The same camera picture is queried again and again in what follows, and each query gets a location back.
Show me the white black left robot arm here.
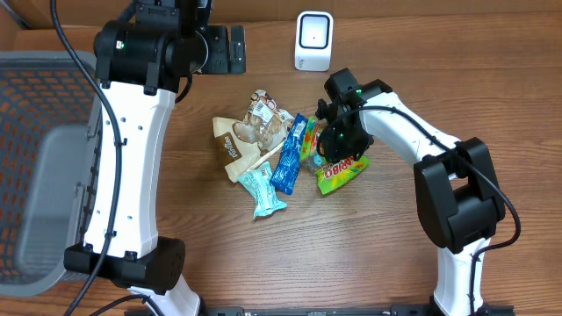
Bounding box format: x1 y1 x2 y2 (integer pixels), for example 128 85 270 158
63 1 246 315

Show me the green Haribo gummy bag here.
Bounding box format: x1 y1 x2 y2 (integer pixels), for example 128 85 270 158
300 116 371 195

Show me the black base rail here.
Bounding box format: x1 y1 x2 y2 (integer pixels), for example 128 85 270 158
204 305 517 316

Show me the beige nut snack pouch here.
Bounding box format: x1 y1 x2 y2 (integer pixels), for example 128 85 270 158
213 90 295 183

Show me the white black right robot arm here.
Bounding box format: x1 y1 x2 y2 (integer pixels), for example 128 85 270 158
316 68 506 315

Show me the light teal snack wrapper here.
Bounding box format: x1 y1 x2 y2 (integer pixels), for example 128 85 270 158
237 162 287 219

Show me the blue snack bar wrapper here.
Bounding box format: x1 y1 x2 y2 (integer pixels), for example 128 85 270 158
270 114 308 195

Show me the grey plastic mesh basket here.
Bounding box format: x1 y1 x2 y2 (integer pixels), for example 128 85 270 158
1 51 101 297

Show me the white barcode scanner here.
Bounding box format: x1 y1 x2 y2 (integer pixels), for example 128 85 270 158
294 11 334 72

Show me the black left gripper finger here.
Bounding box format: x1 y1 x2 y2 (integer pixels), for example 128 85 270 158
231 25 246 49
229 55 246 74

